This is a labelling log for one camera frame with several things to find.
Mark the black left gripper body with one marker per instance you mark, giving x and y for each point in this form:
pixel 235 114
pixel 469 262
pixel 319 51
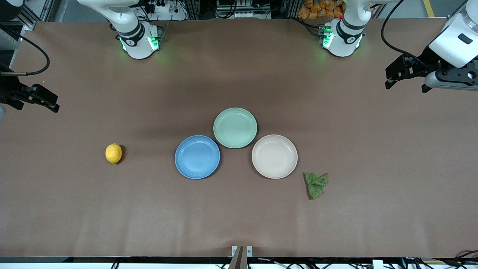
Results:
pixel 428 61

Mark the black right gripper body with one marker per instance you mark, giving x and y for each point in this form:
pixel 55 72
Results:
pixel 8 93

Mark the yellow lemon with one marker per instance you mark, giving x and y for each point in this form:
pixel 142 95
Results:
pixel 113 153

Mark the green lettuce leaf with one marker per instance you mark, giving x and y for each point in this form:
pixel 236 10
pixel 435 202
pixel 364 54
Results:
pixel 314 185

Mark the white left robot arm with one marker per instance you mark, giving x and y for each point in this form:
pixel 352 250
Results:
pixel 343 41

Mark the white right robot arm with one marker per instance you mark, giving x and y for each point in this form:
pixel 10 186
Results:
pixel 136 41

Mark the orange packaged goods pile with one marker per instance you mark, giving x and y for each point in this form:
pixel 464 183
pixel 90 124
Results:
pixel 313 9

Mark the beige round plate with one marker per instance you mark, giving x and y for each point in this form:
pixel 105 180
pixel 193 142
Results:
pixel 274 156

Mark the white power strip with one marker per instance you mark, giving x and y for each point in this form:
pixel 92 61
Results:
pixel 170 15

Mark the blue round plate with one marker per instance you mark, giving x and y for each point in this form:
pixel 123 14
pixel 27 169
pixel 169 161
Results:
pixel 197 157

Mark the pale green round plate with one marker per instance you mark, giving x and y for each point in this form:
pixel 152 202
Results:
pixel 235 128

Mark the aluminium frame profile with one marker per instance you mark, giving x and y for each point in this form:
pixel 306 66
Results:
pixel 33 15

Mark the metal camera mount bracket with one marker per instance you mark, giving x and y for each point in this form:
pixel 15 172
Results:
pixel 242 257

